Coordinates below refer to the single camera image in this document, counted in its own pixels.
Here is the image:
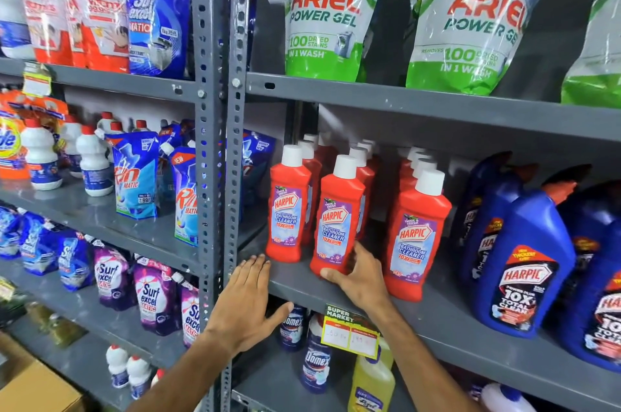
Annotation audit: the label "dark blue disinfectant bottle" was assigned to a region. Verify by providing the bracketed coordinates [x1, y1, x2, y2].
[278, 304, 308, 352]
[300, 314, 332, 395]

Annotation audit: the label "orange detergent pouch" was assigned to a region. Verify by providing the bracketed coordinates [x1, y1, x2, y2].
[0, 88, 70, 180]

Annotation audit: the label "rows of red bottles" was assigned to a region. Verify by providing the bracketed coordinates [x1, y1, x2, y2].
[265, 132, 453, 303]

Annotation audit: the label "white bottle blue cap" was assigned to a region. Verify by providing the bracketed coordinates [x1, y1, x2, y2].
[479, 382, 537, 412]

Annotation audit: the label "green white detergent pouch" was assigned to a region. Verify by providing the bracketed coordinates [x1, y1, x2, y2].
[561, 0, 621, 109]
[284, 0, 390, 83]
[406, 0, 555, 96]

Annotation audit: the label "person's right forearm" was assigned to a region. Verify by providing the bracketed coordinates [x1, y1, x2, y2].
[363, 297, 482, 412]

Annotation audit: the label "white blue pouch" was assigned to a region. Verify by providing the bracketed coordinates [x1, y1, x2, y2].
[0, 0, 37, 61]

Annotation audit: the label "purple detergent pouch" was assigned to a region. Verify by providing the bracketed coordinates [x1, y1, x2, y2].
[179, 275, 201, 349]
[92, 241, 135, 312]
[133, 255, 181, 338]

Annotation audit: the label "red white refill pouch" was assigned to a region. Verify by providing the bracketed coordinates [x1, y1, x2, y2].
[52, 0, 132, 74]
[11, 0, 74, 67]

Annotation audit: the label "small blue detergent pouch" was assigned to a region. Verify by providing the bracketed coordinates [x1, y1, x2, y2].
[0, 206, 23, 260]
[19, 212, 63, 277]
[57, 231, 96, 292]

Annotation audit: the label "red bathroom cleaner bottle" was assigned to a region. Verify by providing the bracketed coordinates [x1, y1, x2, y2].
[310, 154, 366, 279]

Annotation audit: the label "blue spouted detergent pouch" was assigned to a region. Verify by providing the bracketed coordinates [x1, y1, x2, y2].
[241, 128, 277, 206]
[105, 131, 161, 221]
[166, 144, 200, 248]
[156, 119, 197, 204]

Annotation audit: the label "yellow green shelf price tag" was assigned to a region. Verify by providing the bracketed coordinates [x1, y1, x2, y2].
[321, 304, 380, 360]

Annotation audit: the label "yellow cleaner bottle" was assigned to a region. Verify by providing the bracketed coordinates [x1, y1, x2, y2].
[347, 336, 397, 412]

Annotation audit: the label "brown cardboard box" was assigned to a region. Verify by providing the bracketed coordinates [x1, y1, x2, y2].
[0, 330, 86, 412]

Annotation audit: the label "large blue detergent pouch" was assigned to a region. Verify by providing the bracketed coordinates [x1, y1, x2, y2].
[124, 0, 192, 80]

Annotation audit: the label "person's left forearm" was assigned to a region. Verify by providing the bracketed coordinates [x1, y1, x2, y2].
[127, 333, 239, 412]

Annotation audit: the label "blue toilet cleaner bottle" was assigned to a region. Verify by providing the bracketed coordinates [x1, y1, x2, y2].
[557, 181, 621, 293]
[557, 221, 621, 373]
[450, 151, 513, 252]
[470, 165, 592, 340]
[460, 163, 540, 284]

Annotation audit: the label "person's right hand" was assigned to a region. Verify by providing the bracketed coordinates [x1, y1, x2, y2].
[320, 241, 390, 316]

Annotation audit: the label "person's left hand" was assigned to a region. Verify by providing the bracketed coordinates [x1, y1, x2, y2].
[206, 254, 295, 355]

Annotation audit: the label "group of white red-capped bottles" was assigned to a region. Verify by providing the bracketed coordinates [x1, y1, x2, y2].
[20, 111, 150, 198]

